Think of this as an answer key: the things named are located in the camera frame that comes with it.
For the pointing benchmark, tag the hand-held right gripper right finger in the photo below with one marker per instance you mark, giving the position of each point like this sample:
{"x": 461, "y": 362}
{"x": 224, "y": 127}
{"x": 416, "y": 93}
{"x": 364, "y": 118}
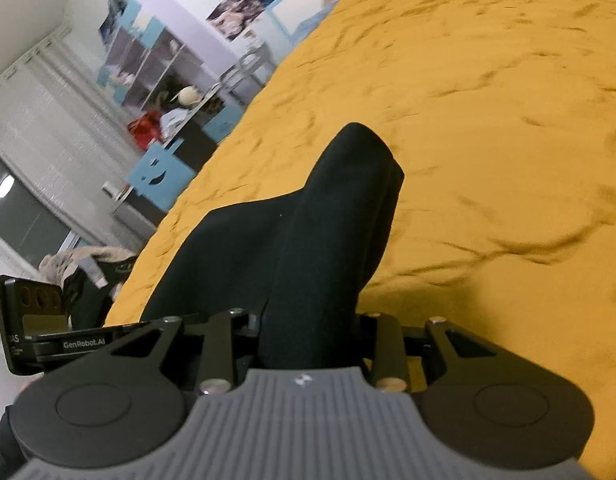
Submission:
{"x": 390, "y": 355}

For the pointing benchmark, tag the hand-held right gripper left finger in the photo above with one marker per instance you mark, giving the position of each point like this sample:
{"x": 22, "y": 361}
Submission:
{"x": 215, "y": 355}

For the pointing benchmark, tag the black pants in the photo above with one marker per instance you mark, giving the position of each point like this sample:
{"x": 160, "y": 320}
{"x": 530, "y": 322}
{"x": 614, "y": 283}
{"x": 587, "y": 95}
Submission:
{"x": 308, "y": 240}

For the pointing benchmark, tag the pile of clothes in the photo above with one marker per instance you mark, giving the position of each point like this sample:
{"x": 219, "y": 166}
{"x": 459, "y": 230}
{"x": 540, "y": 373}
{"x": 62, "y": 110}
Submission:
{"x": 88, "y": 272}

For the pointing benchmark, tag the blue chair with face cutout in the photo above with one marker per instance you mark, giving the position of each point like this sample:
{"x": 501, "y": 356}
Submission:
{"x": 158, "y": 172}

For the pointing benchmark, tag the white curtain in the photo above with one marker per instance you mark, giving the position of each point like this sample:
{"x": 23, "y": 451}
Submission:
{"x": 53, "y": 125}

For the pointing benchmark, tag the dark desk with blue drawers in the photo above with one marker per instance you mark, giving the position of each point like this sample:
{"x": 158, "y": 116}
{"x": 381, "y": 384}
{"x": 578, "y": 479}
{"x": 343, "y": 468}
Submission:
{"x": 208, "y": 120}

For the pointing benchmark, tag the red bag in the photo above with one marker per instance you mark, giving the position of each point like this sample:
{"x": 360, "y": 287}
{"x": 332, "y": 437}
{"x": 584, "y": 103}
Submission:
{"x": 145, "y": 129}

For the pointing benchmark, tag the yellow blanket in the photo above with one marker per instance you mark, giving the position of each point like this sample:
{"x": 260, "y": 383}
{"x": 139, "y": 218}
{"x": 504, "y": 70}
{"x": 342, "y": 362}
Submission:
{"x": 487, "y": 135}

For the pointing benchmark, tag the white and blue shelf unit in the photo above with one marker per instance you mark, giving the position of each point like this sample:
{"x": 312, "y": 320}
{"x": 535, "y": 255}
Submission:
{"x": 153, "y": 45}

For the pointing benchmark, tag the blue pillow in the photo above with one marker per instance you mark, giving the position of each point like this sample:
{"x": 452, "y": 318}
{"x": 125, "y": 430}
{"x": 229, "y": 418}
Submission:
{"x": 323, "y": 12}

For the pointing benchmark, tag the white and blue headboard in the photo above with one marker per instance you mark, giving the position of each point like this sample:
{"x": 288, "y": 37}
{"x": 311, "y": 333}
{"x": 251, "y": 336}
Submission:
{"x": 298, "y": 5}

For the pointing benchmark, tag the wall poster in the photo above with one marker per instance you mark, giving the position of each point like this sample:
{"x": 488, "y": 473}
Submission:
{"x": 248, "y": 0}

